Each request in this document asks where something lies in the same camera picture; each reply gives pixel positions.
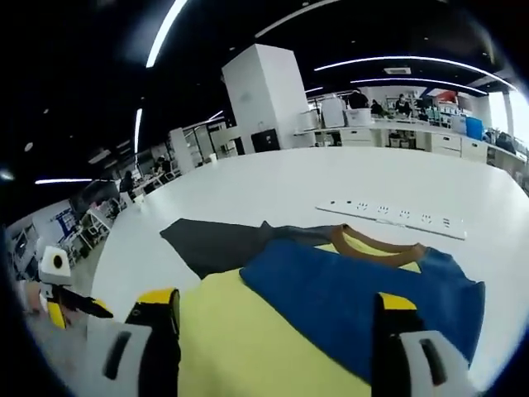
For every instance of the black square box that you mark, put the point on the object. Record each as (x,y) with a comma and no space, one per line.
(264,140)

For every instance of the white power strip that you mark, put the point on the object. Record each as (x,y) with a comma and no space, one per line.
(392,215)

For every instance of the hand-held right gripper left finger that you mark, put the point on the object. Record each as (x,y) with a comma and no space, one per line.
(157,326)

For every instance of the white board stand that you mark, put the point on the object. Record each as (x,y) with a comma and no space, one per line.
(333,112)

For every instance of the blue storage bin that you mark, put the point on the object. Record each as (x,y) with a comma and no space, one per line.
(475,127)

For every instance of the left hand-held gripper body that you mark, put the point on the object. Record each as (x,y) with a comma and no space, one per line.
(54,266)

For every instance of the white cabinet counter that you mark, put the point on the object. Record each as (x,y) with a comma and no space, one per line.
(413,138)

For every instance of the white storage tub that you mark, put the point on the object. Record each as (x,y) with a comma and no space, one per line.
(358,117)

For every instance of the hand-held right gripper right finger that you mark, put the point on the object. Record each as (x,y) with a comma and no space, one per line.
(392,343)

